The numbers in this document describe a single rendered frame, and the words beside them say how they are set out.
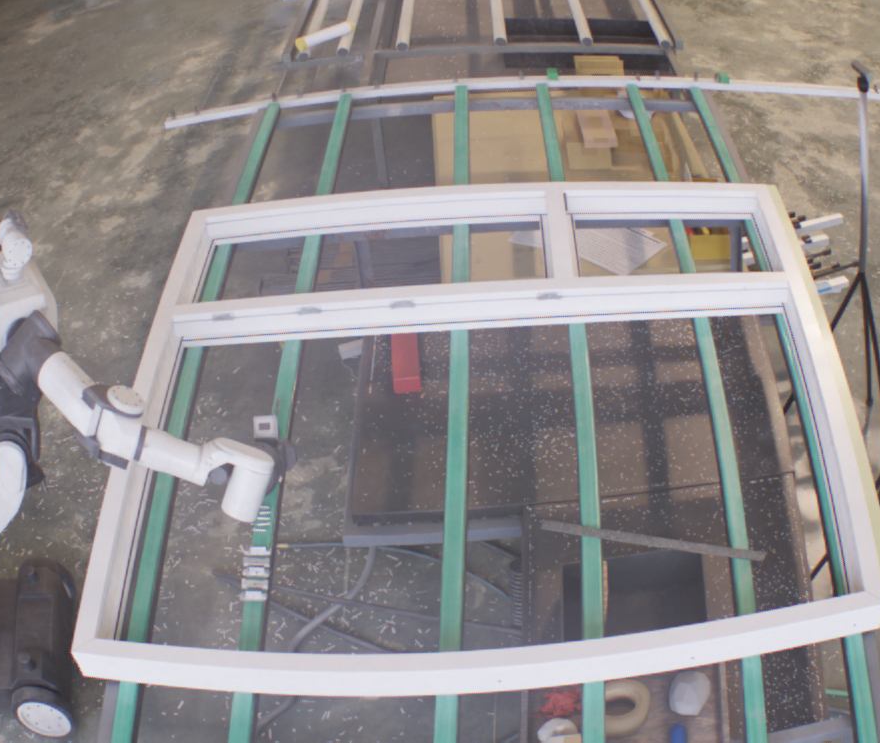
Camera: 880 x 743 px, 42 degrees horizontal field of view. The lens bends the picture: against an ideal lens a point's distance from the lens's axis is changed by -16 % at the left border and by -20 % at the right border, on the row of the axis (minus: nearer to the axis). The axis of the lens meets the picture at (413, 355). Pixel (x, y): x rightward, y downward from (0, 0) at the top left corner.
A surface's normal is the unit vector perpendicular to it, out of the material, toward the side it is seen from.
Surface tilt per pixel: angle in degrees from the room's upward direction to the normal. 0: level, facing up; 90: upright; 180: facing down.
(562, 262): 0
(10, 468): 90
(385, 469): 0
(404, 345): 0
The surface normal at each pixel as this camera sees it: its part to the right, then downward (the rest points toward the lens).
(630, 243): -0.11, -0.80
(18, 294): 0.14, -0.82
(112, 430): -0.57, 0.09
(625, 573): -0.03, 0.58
